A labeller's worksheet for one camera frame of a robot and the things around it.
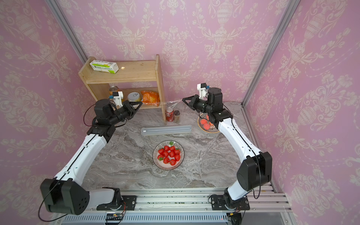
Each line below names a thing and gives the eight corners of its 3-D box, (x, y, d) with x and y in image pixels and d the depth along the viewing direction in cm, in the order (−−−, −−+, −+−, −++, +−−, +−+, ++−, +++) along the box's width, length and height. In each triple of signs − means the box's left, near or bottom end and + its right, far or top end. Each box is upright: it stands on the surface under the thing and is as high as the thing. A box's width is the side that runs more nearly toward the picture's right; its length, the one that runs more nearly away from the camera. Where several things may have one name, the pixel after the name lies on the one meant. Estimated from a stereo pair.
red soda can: (167, 123, 111) (165, 113, 102) (167, 117, 116) (166, 107, 106) (174, 123, 111) (173, 113, 102) (174, 117, 116) (173, 107, 106)
